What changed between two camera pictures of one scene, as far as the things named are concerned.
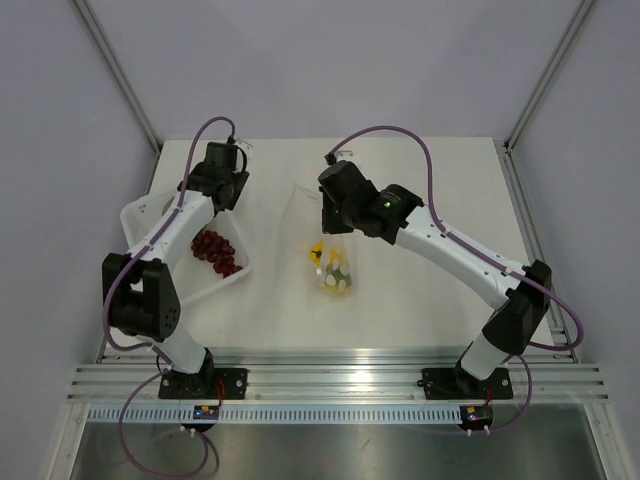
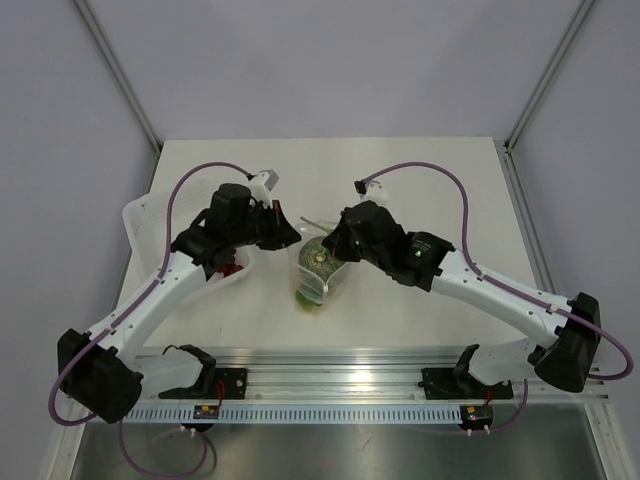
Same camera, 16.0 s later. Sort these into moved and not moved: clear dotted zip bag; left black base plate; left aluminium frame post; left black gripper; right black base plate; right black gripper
Moved: left black gripper; right black gripper; clear dotted zip bag
Not moved: right black base plate; left black base plate; left aluminium frame post
